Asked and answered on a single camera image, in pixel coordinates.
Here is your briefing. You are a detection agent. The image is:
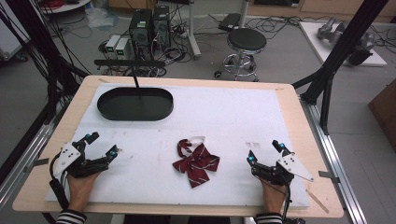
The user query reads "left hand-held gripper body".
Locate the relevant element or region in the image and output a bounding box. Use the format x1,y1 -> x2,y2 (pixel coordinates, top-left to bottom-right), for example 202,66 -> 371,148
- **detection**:
51,140 -> 110,179

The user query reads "person's right hand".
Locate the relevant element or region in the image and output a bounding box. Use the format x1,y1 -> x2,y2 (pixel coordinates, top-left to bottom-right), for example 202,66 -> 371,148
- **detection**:
261,177 -> 288,215

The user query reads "person's left hand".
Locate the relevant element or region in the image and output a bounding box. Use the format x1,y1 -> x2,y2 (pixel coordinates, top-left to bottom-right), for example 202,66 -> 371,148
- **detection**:
66,172 -> 101,213

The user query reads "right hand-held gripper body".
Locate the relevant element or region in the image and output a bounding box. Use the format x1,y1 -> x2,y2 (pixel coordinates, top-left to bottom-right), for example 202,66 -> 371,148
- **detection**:
251,152 -> 315,187

